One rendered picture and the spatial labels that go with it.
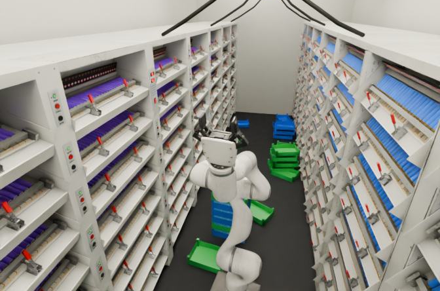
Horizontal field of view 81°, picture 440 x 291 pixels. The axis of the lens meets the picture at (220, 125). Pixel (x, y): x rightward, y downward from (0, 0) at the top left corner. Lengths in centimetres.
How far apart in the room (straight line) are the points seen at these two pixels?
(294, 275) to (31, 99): 207
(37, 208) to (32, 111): 32
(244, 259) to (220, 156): 77
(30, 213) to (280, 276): 181
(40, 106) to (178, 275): 171
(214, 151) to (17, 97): 64
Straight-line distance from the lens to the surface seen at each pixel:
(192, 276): 231
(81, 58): 110
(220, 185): 83
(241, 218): 133
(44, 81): 98
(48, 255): 117
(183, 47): 217
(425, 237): 96
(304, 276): 239
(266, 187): 126
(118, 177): 144
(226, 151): 74
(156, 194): 190
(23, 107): 103
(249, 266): 143
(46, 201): 108
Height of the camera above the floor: 186
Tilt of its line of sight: 24 degrees down
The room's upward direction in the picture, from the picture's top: straight up
